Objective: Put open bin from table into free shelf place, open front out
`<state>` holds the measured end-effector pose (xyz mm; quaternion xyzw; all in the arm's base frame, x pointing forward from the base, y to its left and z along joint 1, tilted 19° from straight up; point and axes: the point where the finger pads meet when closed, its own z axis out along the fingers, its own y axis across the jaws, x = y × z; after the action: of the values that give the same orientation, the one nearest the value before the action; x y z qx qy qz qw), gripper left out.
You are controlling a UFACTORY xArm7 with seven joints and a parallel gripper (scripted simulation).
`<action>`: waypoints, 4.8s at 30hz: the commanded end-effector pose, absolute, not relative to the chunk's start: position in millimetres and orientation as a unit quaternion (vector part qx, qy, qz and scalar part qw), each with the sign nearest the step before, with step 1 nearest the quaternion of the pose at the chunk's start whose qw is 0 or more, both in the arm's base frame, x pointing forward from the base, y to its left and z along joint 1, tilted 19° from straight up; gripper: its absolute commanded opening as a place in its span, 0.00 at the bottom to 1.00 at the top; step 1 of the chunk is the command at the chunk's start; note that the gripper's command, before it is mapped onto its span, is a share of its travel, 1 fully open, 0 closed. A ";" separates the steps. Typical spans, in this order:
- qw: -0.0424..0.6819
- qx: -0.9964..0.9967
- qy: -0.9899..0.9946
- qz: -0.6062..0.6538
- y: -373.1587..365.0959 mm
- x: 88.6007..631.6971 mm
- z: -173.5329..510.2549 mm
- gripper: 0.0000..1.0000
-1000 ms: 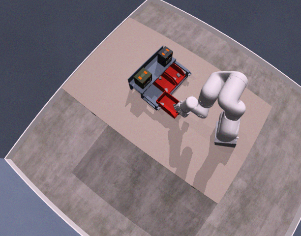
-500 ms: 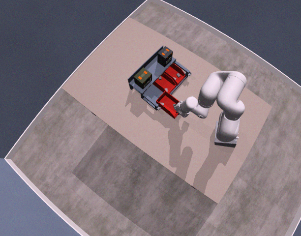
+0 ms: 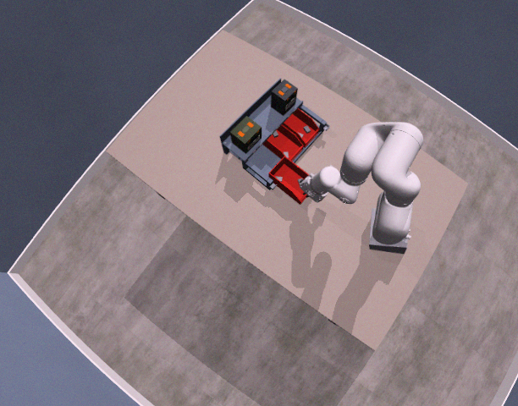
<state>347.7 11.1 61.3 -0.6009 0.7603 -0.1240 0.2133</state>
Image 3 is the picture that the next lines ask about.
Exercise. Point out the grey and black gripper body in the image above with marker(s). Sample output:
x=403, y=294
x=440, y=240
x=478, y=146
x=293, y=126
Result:
x=305, y=186

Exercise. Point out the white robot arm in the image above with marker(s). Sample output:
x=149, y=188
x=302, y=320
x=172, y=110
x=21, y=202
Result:
x=389, y=167

